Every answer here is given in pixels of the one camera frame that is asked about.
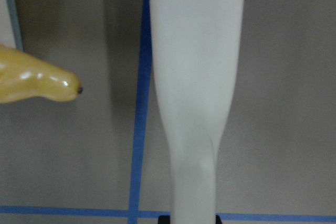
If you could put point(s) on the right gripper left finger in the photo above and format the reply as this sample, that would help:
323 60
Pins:
163 219

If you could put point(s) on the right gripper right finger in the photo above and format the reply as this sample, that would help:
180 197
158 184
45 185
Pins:
218 220

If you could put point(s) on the beige hand brush black bristles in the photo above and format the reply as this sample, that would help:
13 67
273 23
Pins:
195 45

